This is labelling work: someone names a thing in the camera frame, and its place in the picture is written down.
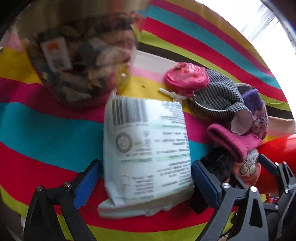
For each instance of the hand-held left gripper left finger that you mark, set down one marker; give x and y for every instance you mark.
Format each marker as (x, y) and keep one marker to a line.
(89, 183)

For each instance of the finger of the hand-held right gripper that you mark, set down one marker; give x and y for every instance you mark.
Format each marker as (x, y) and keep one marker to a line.
(268, 165)
(239, 183)

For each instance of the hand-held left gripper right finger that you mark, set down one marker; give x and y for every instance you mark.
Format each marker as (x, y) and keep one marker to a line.
(204, 183)

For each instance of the pink cartoon sock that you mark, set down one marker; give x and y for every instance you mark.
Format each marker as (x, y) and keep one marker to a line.
(248, 166)

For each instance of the magenta knitted glove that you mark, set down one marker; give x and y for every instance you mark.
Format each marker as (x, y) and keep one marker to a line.
(233, 141)

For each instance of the white wet wipes packet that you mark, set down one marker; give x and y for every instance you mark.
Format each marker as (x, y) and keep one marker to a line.
(148, 157)

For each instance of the red thermos jug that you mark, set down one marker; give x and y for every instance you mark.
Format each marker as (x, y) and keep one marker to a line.
(282, 148)

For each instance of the black fuzzy cloth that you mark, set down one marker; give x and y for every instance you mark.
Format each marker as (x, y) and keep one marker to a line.
(219, 162)

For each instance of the purple knitted sock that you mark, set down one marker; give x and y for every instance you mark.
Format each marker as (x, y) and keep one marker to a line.
(256, 109)

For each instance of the colourful striped tablecloth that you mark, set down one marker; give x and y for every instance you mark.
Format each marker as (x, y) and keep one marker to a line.
(46, 139)

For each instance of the black white checkered cloth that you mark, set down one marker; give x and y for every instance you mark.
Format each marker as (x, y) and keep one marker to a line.
(219, 97)

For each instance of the white plastic tag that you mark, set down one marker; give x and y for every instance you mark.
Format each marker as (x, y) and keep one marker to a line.
(170, 93)

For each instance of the pink fabric pouch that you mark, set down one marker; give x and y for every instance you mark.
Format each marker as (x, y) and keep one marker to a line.
(187, 77)

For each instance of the glass jar with gold lid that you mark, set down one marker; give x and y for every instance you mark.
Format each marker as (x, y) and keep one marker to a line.
(78, 60)

